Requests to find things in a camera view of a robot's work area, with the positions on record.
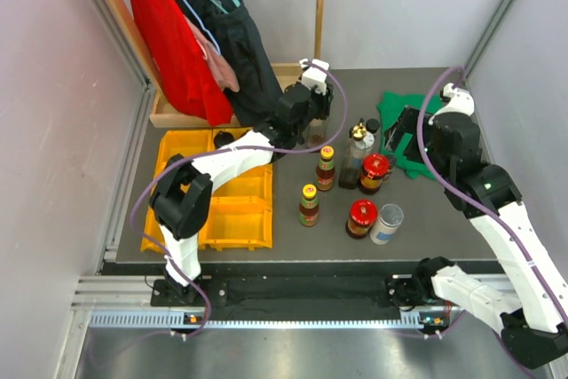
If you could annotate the sauce bottle yellow cap front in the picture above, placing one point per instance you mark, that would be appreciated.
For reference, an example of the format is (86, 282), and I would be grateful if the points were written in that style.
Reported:
(309, 208)

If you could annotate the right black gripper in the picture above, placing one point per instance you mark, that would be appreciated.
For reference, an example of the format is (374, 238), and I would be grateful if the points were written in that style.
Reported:
(407, 122)

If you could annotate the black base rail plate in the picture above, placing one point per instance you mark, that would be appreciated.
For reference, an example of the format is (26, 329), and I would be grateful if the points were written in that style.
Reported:
(293, 289)

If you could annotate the grey lid white shaker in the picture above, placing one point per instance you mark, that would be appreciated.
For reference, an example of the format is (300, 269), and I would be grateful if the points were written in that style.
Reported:
(364, 147)

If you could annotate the sauce bottle yellow cap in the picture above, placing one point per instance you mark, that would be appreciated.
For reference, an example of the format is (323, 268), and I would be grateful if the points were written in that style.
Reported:
(309, 208)
(325, 170)

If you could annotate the glass oil bottle gold spout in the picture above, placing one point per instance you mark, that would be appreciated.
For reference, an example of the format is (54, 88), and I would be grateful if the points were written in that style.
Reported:
(316, 132)

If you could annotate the green cloth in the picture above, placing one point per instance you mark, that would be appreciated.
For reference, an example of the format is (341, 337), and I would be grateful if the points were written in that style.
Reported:
(389, 109)

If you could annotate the black garment on hanger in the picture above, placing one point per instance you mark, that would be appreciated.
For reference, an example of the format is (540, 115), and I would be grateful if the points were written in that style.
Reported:
(237, 36)

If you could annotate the small black cap bottle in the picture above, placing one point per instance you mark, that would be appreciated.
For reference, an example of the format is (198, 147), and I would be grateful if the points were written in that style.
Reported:
(373, 126)

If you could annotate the yellow plastic bin organizer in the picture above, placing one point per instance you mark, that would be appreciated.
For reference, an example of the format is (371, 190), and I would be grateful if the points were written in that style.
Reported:
(240, 215)

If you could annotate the red lid sauce jar rear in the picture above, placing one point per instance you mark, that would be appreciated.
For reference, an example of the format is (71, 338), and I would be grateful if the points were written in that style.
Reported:
(373, 170)

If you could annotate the grey lid salt jar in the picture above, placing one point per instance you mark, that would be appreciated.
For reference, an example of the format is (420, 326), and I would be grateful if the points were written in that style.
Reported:
(390, 218)

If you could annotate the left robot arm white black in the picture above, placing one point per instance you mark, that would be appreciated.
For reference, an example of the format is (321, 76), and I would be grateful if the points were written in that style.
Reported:
(182, 197)

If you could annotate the red shirt on hanger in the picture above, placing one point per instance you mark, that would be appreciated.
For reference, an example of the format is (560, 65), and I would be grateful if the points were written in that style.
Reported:
(187, 82)

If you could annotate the small dark cap bottle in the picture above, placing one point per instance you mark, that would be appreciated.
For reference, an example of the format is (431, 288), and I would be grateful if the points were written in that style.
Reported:
(392, 161)

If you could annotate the red lid sauce jar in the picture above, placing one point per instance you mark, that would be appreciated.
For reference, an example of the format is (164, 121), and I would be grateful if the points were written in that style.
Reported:
(373, 170)
(362, 216)

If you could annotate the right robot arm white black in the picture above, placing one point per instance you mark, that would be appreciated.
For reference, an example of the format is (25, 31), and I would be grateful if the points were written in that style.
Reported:
(442, 135)

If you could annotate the pink garment on hanger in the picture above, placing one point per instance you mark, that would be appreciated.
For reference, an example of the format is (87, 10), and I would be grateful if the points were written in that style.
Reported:
(220, 69)

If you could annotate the wooden clothes rack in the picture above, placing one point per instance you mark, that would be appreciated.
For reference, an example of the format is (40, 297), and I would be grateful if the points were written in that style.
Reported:
(162, 113)

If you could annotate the sauce bottle yellow cap rear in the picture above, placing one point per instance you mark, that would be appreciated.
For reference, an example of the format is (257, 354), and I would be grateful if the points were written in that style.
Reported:
(325, 170)

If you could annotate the red lid sauce jar front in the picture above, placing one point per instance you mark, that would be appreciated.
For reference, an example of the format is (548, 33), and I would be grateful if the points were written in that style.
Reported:
(362, 216)

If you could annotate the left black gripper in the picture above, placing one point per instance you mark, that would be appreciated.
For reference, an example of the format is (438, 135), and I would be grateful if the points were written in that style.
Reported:
(323, 100)

